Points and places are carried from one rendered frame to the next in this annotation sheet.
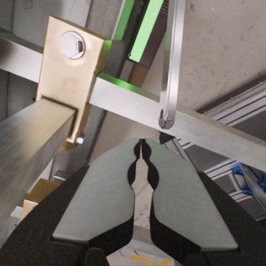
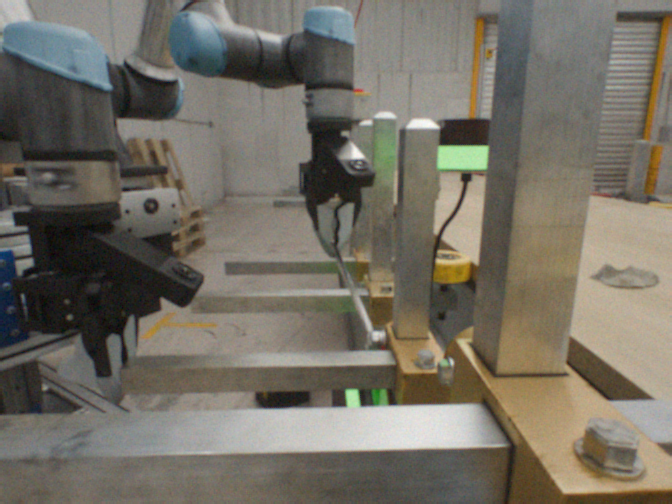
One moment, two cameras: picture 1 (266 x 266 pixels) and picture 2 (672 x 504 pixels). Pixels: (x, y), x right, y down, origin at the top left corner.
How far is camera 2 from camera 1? 60 cm
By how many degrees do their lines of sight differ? 51
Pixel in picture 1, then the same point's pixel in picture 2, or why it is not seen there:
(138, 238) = (286, 263)
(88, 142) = (357, 331)
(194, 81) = not seen: outside the picture
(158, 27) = (341, 400)
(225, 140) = (270, 293)
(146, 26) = (353, 398)
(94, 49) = (374, 293)
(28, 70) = not seen: hidden behind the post
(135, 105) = (338, 292)
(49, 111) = (381, 268)
